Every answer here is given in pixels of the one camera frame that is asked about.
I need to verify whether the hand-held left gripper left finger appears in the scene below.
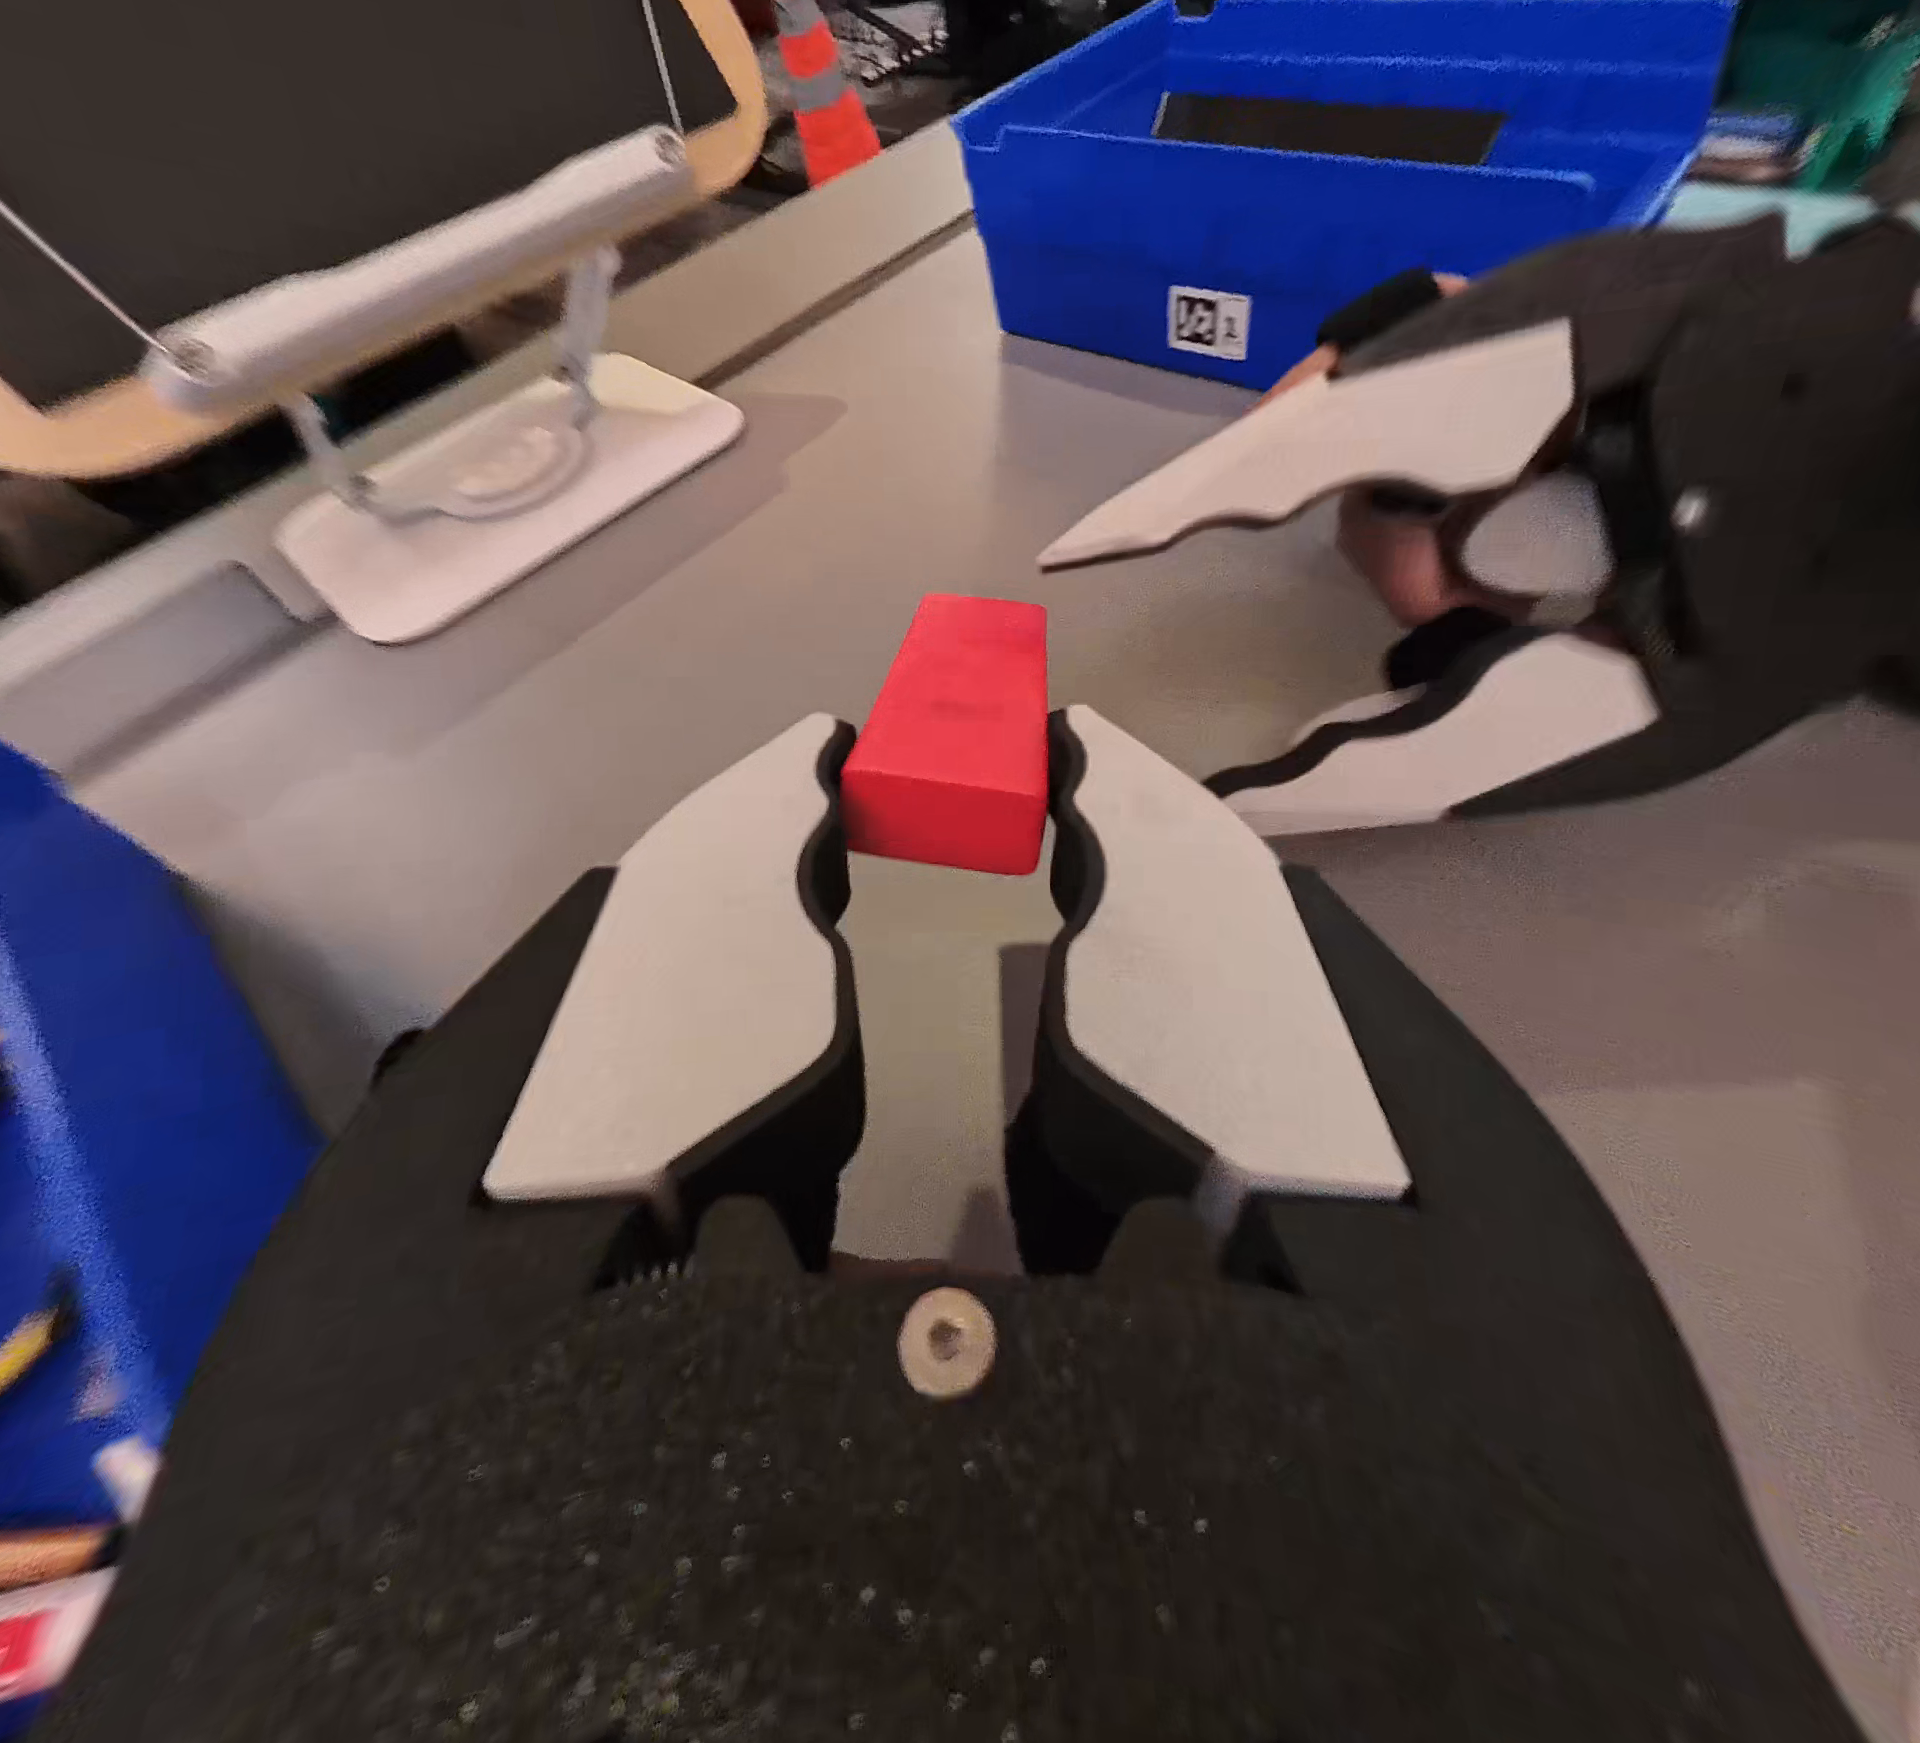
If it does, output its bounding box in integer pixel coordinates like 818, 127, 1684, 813
480, 711, 870, 1271

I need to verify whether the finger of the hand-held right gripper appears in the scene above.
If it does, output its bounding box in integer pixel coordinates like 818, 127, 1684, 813
1199, 629, 1661, 839
1037, 317, 1588, 571

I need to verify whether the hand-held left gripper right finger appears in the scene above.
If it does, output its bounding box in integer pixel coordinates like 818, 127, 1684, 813
1008, 705, 1416, 1275

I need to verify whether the blue plastic bin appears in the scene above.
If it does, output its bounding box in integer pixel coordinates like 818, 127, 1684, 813
951, 0, 1742, 397
0, 741, 328, 1540

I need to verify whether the red box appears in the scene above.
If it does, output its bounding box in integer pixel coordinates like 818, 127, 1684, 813
840, 591, 1051, 877

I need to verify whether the person's right hand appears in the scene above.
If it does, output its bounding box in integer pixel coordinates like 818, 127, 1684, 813
1255, 269, 1540, 635

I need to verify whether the green crate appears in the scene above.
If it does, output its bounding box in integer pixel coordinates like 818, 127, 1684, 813
1722, 0, 1920, 195

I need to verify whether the orange traffic cone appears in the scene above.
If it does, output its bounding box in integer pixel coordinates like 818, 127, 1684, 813
743, 0, 885, 189

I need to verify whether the black wooden book stand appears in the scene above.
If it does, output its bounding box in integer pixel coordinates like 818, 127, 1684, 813
0, 0, 771, 647

